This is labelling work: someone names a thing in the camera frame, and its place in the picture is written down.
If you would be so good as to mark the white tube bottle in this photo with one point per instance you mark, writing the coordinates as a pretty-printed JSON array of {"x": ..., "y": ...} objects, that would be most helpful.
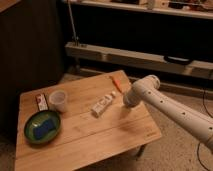
[{"x": 99, "y": 108}]

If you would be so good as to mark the green plate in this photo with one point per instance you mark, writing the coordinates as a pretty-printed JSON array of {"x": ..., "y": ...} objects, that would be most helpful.
[{"x": 36, "y": 120}]

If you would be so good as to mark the wooden table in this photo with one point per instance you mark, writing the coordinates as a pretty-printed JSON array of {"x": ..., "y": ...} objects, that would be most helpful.
[{"x": 85, "y": 139}]

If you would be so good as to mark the red and white packet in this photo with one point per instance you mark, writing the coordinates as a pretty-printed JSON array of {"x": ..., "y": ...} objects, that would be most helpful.
[{"x": 41, "y": 102}]

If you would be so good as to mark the clear plastic cup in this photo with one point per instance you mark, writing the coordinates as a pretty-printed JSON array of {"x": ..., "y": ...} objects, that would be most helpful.
[{"x": 58, "y": 101}]

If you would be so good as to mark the upper shelf with clutter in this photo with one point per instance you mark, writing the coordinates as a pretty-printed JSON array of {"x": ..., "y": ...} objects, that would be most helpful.
[{"x": 202, "y": 9}]

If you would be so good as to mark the blue sponge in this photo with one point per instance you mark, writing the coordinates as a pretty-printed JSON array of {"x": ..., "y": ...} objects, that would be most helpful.
[{"x": 40, "y": 131}]

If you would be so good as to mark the orange pepper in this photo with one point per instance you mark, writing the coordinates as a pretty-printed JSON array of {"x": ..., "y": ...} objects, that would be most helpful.
[{"x": 116, "y": 83}]

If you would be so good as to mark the white shelf rail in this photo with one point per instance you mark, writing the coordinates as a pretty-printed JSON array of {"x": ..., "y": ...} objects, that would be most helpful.
[{"x": 197, "y": 69}]

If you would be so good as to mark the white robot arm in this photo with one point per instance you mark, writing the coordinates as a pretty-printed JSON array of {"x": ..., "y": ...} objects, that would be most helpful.
[{"x": 147, "y": 89}]

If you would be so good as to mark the metal stand pole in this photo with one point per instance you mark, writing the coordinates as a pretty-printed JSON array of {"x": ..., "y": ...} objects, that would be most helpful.
[{"x": 75, "y": 37}]

